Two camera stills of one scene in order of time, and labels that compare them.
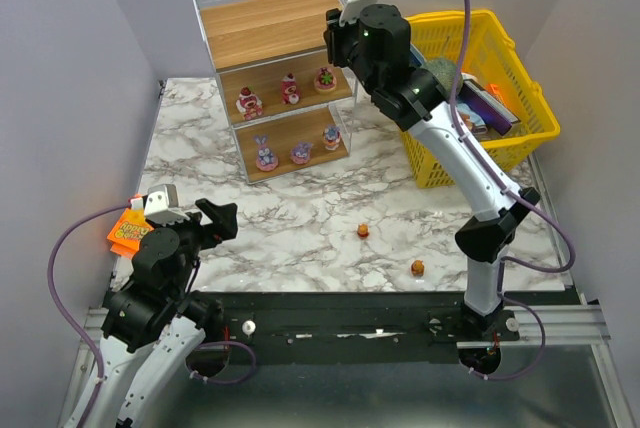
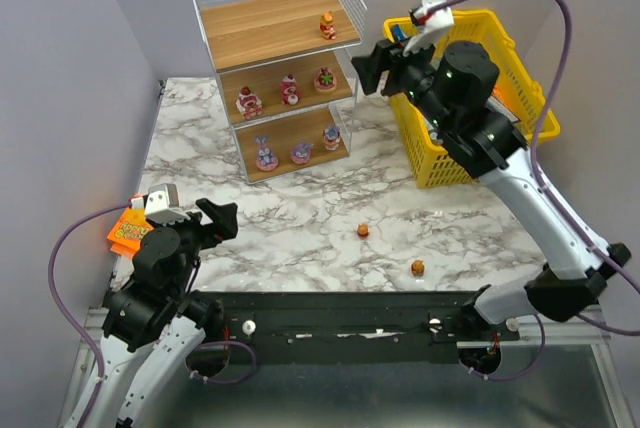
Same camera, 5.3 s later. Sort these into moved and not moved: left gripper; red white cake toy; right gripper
Moved: right gripper
Not moved: red white cake toy; left gripper
